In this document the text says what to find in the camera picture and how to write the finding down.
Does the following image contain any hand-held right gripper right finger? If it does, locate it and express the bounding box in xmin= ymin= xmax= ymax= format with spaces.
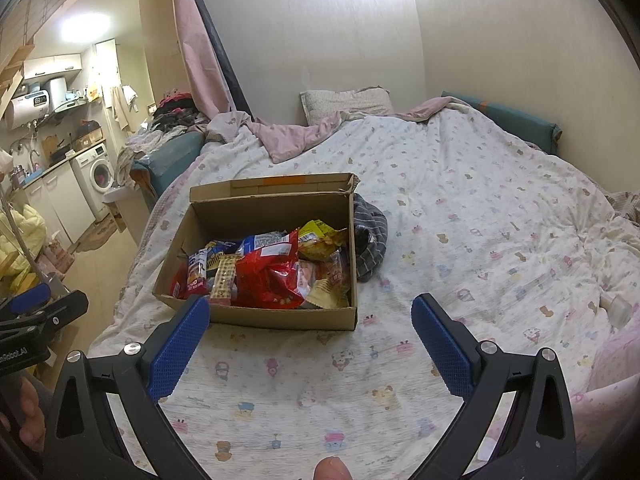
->
xmin=407 ymin=292 xmax=581 ymax=480

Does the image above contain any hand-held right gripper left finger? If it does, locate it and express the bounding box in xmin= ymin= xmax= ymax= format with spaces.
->
xmin=42 ymin=295 xmax=213 ymax=480

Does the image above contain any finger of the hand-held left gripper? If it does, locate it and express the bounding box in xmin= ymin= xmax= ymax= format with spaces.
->
xmin=0 ymin=291 xmax=90 ymax=348
xmin=0 ymin=282 xmax=53 ymax=318

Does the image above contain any white cartoon snack packet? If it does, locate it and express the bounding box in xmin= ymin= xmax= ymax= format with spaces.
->
xmin=185 ymin=250 xmax=213 ymax=297

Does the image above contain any beige checked snack packet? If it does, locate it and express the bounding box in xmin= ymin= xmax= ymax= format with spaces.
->
xmin=207 ymin=255 xmax=238 ymax=306

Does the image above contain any cardboard box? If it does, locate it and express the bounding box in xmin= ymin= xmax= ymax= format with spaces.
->
xmin=152 ymin=172 xmax=361 ymax=332

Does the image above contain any yellow blue snack packet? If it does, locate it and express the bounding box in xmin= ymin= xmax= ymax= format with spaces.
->
xmin=202 ymin=240 xmax=246 ymax=266

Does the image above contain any blue white snack packet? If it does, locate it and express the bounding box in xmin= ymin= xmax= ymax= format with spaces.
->
xmin=235 ymin=230 xmax=300 ymax=258

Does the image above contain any person's left hand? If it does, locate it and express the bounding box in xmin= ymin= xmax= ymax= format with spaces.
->
xmin=0 ymin=375 xmax=48 ymax=453

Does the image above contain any person's right hand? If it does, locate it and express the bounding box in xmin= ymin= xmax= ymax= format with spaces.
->
xmin=312 ymin=456 xmax=351 ymax=480

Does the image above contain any yellow duvet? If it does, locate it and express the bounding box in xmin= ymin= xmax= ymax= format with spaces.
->
xmin=0 ymin=205 xmax=48 ymax=281

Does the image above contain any patterned floor rug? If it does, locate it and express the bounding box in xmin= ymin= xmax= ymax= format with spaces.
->
xmin=75 ymin=217 xmax=118 ymax=253

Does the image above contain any white kitchen cabinet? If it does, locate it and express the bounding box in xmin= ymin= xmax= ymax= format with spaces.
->
xmin=22 ymin=160 xmax=98 ymax=246

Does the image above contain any grey striped cloth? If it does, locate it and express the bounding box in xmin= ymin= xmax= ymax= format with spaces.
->
xmin=352 ymin=192 xmax=390 ymax=283

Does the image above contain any white cartoon printed blanket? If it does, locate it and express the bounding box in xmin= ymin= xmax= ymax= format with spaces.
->
xmin=87 ymin=105 xmax=640 ymax=480

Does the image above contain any white washing machine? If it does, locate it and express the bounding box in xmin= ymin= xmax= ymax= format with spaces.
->
xmin=70 ymin=142 xmax=121 ymax=221

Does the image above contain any pink dotted cloth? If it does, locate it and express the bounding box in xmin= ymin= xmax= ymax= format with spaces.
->
xmin=570 ymin=320 xmax=640 ymax=461

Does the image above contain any small white bottle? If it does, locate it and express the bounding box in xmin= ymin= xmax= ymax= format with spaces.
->
xmin=599 ymin=294 xmax=632 ymax=328

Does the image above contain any teal bed cushion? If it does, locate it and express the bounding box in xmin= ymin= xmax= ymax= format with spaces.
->
xmin=131 ymin=130 xmax=206 ymax=198

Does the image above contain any white water heater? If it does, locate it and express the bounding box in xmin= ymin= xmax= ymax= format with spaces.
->
xmin=2 ymin=89 xmax=51 ymax=133

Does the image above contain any hanging white towel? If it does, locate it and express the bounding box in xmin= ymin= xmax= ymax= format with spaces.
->
xmin=110 ymin=85 xmax=138 ymax=133

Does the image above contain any pile of clothes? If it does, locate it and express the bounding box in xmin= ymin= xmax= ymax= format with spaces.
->
xmin=150 ymin=91 xmax=211 ymax=131

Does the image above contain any teal headboard cushion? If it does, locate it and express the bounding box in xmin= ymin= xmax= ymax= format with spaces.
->
xmin=440 ymin=91 xmax=563 ymax=156

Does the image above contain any pink quilt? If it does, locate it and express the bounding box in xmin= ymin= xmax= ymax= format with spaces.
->
xmin=207 ymin=97 xmax=468 ymax=163

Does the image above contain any patterned pillow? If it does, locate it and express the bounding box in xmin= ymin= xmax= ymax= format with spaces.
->
xmin=300 ymin=86 xmax=396 ymax=126

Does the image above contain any ceiling light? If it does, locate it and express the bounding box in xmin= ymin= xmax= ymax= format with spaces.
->
xmin=60 ymin=12 xmax=113 ymax=43

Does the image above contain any pink curtain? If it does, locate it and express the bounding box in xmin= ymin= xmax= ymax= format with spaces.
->
xmin=172 ymin=0 xmax=251 ymax=121

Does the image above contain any white wall cabinet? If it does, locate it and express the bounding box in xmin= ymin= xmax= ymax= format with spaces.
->
xmin=22 ymin=53 xmax=83 ymax=81

